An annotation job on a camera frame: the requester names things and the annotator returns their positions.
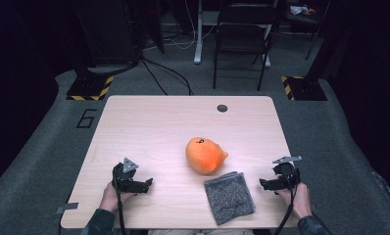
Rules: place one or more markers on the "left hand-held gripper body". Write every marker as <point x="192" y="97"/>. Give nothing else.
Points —
<point x="127" y="165"/>

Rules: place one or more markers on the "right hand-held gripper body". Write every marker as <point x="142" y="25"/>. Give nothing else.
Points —
<point x="287" y="174"/>

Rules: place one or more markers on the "orange plush toy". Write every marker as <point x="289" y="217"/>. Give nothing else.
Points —
<point x="204" y="156"/>

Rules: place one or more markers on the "person's right hand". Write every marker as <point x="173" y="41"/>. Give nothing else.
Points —
<point x="301" y="200"/>

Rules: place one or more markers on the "person's left hand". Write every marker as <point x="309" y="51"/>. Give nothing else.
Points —
<point x="113" y="200"/>

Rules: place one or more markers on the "grey tape strip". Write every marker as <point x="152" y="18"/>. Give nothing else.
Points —
<point x="67" y="207"/>

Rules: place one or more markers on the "black yellow striped stand base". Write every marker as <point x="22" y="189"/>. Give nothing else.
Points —
<point x="88" y="88"/>
<point x="305" y="88"/>

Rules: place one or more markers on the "dark curtain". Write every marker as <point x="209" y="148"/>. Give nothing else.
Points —
<point x="16" y="81"/>
<point x="369" y="81"/>

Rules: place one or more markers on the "dark cabinet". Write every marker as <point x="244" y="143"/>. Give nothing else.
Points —
<point x="108" y="29"/>

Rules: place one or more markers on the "white desk leg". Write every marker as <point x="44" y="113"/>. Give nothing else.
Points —
<point x="198" y="39"/>

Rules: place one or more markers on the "black folding chair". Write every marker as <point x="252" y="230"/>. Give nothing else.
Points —
<point x="245" y="29"/>

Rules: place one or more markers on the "dark side table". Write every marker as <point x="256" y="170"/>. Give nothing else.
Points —
<point x="305" y="19"/>

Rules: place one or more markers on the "small orange white object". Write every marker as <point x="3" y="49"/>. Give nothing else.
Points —
<point x="301" y="9"/>

